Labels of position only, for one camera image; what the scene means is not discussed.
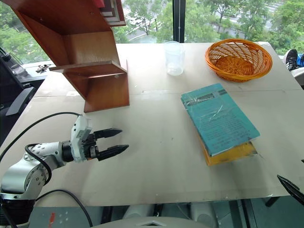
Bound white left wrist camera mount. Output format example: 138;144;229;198
70;114;93;163

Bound clear plastic cup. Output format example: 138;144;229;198
163;40;185;76

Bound pale grey robot torso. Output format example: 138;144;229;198
91;216;211;228

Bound yellow paperback book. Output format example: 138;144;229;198
198;136;258;166

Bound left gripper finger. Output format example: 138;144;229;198
96;144;130;162
94;128;123;141

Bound teal paperback book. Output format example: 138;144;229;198
180;83;261;157

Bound black cable under robot arm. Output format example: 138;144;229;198
35;189;94;228

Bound black window mullion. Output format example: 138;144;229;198
172;0;186;44

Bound dark table leg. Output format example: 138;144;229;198
265;196;283;208

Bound white rounded robot leg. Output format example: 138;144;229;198
189;203;219;226
122;204;155;220

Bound black and white sneaker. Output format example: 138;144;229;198
285;48;299;72

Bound short black arm cable loop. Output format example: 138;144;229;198
24;143;52;189

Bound orange woven basket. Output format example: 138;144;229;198
205;38;273;83

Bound black left arm wrist cable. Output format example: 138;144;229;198
0;112;83;163

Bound brown wooden bookshelf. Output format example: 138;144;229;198
8;0;130;114

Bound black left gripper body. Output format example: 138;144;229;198
82;132;99;161

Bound bunch of keys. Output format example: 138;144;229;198
35;64;54;73

